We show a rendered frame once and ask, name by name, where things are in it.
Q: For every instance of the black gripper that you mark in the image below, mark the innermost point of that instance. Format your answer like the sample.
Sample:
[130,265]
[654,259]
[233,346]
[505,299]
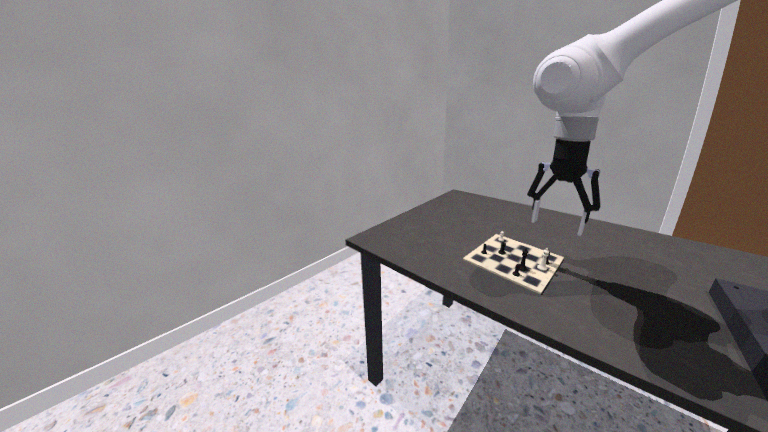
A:
[572,164]

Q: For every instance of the cream and grey chessboard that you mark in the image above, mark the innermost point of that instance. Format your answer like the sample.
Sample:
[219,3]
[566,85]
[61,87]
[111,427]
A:
[503,265]

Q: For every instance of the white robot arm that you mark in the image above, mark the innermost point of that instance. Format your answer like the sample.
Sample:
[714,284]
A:
[569,79]

